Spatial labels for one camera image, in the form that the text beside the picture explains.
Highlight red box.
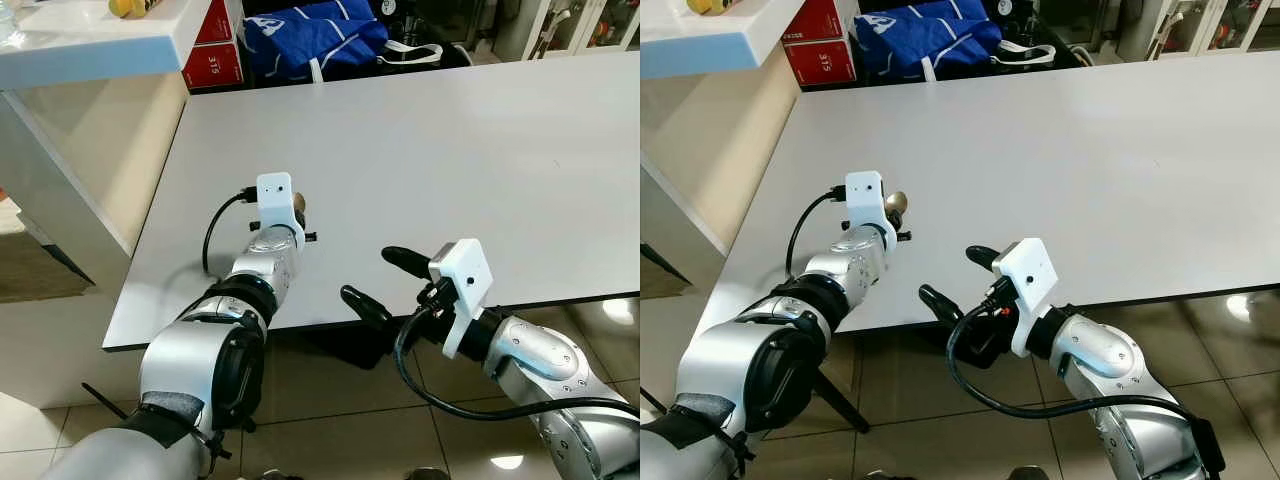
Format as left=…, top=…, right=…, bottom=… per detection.
left=194, top=0, right=238, bottom=47
left=181, top=41, right=246, bottom=90
left=787, top=39, right=858, bottom=88
left=781, top=0, right=850, bottom=47

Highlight blue fabric bag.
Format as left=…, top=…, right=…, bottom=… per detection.
left=854, top=0, right=1005, bottom=83
left=242, top=0, right=390, bottom=83

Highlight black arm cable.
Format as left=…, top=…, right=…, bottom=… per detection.
left=394, top=298, right=641, bottom=423
left=944, top=298, right=1226, bottom=476
left=202, top=188, right=260, bottom=278
left=786, top=187, right=850, bottom=277

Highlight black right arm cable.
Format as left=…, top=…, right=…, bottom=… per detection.
left=944, top=298, right=1226, bottom=476
left=394, top=298, right=641, bottom=423

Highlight black stand leg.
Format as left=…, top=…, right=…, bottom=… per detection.
left=813, top=368, right=872, bottom=435
left=81, top=381, right=128, bottom=423

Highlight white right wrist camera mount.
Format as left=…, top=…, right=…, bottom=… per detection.
left=989, top=237, right=1060, bottom=359
left=427, top=239, right=495, bottom=360

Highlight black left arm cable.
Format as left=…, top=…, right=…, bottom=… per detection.
left=202, top=188, right=260, bottom=278
left=786, top=187, right=850, bottom=277

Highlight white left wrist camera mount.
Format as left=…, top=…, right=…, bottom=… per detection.
left=844, top=170, right=890, bottom=234
left=254, top=171, right=307, bottom=237

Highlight white counter shelf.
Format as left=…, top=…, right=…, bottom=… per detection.
left=0, top=0, right=217, bottom=93
left=640, top=0, right=813, bottom=83

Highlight glass front cabinet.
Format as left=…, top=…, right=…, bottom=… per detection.
left=1114, top=0, right=1280, bottom=63
left=494, top=0, right=641, bottom=63

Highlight dark brown floor mat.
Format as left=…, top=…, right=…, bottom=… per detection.
left=640, top=243, right=693, bottom=303
left=0, top=226, right=98, bottom=306

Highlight black white strap bag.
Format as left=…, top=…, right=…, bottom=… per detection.
left=989, top=38, right=1088, bottom=71
left=379, top=38, right=473, bottom=71

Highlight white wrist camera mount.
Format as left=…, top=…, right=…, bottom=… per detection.
left=989, top=237, right=1060, bottom=359
left=427, top=239, right=495, bottom=360
left=844, top=170, right=890, bottom=234
left=254, top=171, right=307, bottom=237

